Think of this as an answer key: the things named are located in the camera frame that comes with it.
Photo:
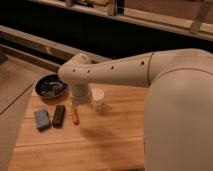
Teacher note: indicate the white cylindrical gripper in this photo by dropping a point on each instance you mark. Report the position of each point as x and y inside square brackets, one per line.
[80, 94]

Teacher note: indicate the white ceramic cup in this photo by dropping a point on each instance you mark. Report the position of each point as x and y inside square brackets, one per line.
[97, 98]

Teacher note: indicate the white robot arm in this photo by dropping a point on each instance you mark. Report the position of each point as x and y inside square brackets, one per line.
[178, 107]

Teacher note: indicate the dark blue ceramic bowl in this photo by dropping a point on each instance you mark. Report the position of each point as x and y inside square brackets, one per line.
[50, 87]

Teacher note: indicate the black rectangular block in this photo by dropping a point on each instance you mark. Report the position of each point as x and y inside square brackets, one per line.
[58, 116]

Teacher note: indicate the blue sponge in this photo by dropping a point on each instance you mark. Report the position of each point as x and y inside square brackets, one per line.
[42, 120]

